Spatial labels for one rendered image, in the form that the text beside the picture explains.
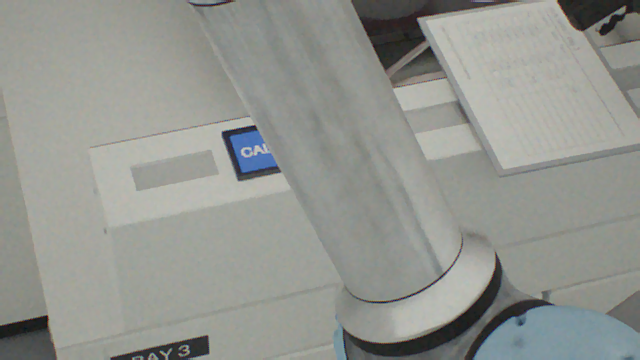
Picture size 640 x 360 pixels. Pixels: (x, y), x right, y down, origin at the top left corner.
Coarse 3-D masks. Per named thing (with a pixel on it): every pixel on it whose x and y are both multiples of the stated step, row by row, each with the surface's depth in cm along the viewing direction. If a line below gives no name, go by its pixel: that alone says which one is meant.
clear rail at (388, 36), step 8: (384, 32) 128; (392, 32) 128; (400, 32) 128; (408, 32) 129; (416, 32) 129; (376, 40) 128; (384, 40) 128; (392, 40) 128; (400, 40) 129; (408, 40) 129
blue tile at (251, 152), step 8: (232, 136) 109; (240, 136) 109; (248, 136) 109; (256, 136) 109; (232, 144) 108; (240, 144) 108; (248, 144) 108; (256, 144) 108; (264, 144) 108; (240, 152) 108; (248, 152) 108; (256, 152) 108; (264, 152) 108; (240, 160) 107; (248, 160) 107; (256, 160) 107; (264, 160) 107; (272, 160) 107; (240, 168) 107; (248, 168) 106; (256, 168) 107
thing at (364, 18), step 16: (352, 0) 132; (368, 0) 132; (384, 0) 132; (400, 0) 133; (416, 0) 133; (432, 0) 133; (448, 0) 133; (464, 0) 133; (496, 0) 133; (512, 0) 133; (368, 16) 131; (384, 16) 131; (400, 16) 131; (416, 16) 131; (368, 32) 129
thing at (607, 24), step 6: (624, 6) 114; (630, 6) 114; (618, 12) 115; (624, 12) 114; (630, 12) 115; (606, 18) 118; (612, 18) 117; (618, 18) 117; (600, 24) 119; (606, 24) 119; (612, 24) 119; (600, 30) 120; (606, 30) 120
